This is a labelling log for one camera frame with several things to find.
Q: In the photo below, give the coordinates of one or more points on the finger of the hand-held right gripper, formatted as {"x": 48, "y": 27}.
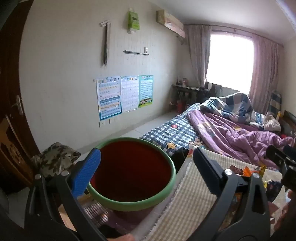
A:
{"x": 276, "y": 155}

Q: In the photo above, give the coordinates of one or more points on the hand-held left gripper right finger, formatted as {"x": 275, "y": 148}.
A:
{"x": 208, "y": 169}

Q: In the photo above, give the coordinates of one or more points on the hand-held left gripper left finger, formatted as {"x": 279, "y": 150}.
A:
{"x": 87, "y": 173}

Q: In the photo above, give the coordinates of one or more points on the yellow snack wrapper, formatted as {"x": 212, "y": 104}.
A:
{"x": 261, "y": 170}

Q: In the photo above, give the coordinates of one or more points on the red bucket with green rim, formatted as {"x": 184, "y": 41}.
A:
{"x": 129, "y": 171}

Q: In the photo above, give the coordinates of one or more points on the dark blue snack wrapper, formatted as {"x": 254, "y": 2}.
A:
{"x": 275, "y": 188}

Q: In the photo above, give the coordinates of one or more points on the black bag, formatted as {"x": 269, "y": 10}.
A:
{"x": 181, "y": 160}

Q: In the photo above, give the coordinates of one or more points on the orange snack wrapper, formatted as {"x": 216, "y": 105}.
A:
{"x": 245, "y": 171}

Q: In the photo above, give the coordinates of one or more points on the camouflage cushion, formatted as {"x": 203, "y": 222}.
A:
{"x": 55, "y": 157}

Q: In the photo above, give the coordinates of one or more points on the purple quilt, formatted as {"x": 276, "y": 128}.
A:
{"x": 226, "y": 136}

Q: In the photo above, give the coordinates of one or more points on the beige checked tablecloth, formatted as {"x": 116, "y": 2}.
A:
{"x": 185, "y": 204}

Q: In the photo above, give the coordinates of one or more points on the blue checked bed sheet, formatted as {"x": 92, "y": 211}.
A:
{"x": 168, "y": 132}

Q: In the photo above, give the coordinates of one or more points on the blue patchwork quilt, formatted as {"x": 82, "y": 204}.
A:
{"x": 233, "y": 106}

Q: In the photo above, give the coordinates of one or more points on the red container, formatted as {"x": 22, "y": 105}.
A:
{"x": 180, "y": 106}

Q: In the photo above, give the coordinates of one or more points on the blue chart poster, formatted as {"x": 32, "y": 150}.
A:
{"x": 108, "y": 97}

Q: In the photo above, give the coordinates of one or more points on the carved wooden chair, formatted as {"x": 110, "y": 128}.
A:
{"x": 11, "y": 150}

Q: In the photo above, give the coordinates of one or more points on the pink curtain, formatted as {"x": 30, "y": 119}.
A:
{"x": 196, "y": 55}
{"x": 266, "y": 74}

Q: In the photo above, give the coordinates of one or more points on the white chart poster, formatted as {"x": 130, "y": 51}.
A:
{"x": 130, "y": 92}

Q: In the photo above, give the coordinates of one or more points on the green chart poster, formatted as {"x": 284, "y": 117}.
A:
{"x": 146, "y": 90}

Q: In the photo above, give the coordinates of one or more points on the window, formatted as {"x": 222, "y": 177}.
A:
{"x": 231, "y": 60}

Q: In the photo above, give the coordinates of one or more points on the dark wooden door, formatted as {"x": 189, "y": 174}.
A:
{"x": 11, "y": 69}

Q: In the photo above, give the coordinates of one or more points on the covered air conditioner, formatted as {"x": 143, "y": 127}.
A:
{"x": 171, "y": 23}

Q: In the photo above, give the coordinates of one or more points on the green tissue pack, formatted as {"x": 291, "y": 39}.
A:
{"x": 133, "y": 20}

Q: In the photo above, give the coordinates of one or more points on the cluttered wall shelf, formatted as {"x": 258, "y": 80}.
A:
{"x": 185, "y": 90}

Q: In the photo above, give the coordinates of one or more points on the metal wall rail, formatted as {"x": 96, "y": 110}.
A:
{"x": 136, "y": 52}

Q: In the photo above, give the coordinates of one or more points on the hanging wall bracket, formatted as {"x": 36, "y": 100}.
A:
{"x": 106, "y": 44}

